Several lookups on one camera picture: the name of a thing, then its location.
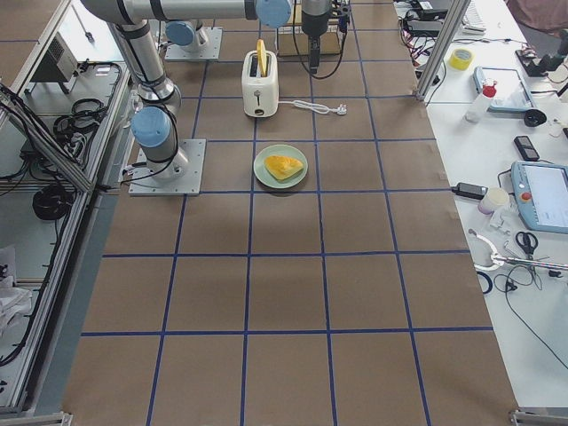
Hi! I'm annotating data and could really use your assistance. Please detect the yellow bread slice in toaster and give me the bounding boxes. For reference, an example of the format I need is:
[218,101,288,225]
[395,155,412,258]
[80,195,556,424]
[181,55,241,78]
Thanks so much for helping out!
[256,38,268,77]

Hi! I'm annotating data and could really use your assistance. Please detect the aluminium frame post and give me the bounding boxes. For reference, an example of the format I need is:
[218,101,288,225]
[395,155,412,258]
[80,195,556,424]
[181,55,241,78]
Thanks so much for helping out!
[414,0,470,100]

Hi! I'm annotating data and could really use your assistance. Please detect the black power adapter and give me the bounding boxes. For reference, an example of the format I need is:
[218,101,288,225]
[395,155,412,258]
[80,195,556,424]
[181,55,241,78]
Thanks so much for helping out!
[451,182,488,200]

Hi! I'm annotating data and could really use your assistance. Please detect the blue teach pendant near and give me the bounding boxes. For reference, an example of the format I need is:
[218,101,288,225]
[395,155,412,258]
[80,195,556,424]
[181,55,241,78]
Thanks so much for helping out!
[511,161,567,234]

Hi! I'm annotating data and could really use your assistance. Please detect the white power cord with plug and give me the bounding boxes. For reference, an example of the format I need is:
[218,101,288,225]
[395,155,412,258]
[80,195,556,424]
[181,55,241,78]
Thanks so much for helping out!
[277,99,348,117]

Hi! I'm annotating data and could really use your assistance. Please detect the white paper cup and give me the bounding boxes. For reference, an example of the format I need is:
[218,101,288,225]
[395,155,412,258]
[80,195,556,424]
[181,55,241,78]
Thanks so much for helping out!
[477,187,509,215]

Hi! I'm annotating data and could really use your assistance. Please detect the yellow tape roll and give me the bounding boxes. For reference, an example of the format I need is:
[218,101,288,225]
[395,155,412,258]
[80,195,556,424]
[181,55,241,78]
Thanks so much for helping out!
[448,48,474,71]

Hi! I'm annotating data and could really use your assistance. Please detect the blue teach pendant far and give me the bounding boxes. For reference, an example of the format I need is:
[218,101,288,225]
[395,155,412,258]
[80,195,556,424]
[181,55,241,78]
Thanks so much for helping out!
[473,67,536,113]

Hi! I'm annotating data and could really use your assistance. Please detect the yellow bread on plate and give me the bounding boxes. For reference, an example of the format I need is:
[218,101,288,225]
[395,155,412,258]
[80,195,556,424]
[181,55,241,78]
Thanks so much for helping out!
[264,155,304,181]

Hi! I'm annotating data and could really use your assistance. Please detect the white bottle red cap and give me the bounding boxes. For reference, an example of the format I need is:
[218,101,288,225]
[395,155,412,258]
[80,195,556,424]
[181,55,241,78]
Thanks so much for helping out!
[464,79,497,123]

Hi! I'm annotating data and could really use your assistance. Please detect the light green plate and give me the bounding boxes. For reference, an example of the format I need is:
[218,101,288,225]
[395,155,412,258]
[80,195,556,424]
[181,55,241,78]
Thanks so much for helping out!
[253,144,308,189]

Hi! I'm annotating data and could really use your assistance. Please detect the blue teach pendant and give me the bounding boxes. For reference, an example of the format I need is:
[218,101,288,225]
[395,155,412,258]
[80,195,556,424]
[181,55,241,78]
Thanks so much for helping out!
[473,67,536,113]
[511,161,567,234]

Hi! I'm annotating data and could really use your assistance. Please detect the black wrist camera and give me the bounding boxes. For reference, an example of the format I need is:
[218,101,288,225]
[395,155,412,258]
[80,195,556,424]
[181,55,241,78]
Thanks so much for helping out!
[331,1,351,35]

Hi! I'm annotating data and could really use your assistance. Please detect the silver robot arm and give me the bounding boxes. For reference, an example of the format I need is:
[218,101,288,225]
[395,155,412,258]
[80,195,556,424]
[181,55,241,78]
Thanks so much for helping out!
[165,20,209,52]
[83,1,296,182]

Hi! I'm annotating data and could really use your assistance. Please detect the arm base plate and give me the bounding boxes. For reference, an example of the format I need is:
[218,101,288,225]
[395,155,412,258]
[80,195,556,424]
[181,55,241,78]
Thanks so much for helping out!
[129,139,206,196]
[165,27,223,61]

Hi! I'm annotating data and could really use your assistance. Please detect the white two-slot toaster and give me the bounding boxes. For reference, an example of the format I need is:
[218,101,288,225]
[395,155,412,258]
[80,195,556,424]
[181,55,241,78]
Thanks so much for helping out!
[241,51,280,118]

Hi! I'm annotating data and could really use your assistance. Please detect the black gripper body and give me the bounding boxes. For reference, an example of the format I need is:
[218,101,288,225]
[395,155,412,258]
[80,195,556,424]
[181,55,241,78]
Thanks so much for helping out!
[301,0,331,38]

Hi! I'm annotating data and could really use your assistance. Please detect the black scissors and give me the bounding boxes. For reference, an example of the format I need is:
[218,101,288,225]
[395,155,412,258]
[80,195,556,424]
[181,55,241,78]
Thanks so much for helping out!
[515,231,539,260]

